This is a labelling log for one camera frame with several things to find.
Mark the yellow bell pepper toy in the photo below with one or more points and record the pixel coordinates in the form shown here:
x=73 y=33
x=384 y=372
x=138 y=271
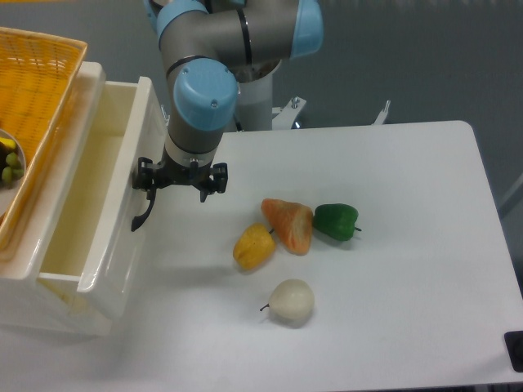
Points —
x=254 y=247

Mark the green bell pepper toy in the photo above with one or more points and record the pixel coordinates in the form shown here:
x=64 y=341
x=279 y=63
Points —
x=336 y=220

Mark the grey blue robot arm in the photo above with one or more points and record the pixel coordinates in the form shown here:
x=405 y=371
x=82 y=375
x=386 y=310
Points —
x=203 y=44

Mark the black top drawer handle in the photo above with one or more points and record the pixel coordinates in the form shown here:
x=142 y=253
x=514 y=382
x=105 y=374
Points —
x=138 y=221

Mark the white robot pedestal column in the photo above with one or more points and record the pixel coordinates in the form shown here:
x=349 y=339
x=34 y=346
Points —
x=256 y=85

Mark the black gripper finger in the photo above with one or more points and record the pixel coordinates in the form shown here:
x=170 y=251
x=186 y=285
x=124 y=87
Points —
x=148 y=176
x=211 y=179

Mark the white drawer cabinet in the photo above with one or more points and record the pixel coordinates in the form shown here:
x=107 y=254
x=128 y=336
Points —
x=25 y=302

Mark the green grapes bunch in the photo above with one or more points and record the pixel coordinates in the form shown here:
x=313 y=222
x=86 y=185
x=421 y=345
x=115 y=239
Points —
x=11 y=168

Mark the yellow woven basket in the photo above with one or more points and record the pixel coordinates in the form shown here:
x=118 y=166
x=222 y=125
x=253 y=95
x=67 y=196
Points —
x=37 y=73

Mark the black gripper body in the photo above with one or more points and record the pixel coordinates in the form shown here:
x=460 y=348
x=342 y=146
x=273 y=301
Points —
x=184 y=171

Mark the white pear toy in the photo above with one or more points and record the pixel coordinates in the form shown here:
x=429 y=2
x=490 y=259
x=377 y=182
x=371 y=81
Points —
x=291 y=303

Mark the black corner object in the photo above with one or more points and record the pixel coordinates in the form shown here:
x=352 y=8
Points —
x=514 y=343

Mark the yellow banana toy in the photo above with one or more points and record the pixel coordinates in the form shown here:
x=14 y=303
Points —
x=9 y=144

